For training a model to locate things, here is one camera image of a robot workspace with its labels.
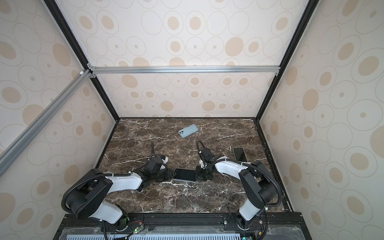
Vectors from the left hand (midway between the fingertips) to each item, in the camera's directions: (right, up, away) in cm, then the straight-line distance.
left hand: (180, 173), depth 87 cm
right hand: (+9, -4, +1) cm, 10 cm away
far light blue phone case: (+3, +26, +26) cm, 37 cm away
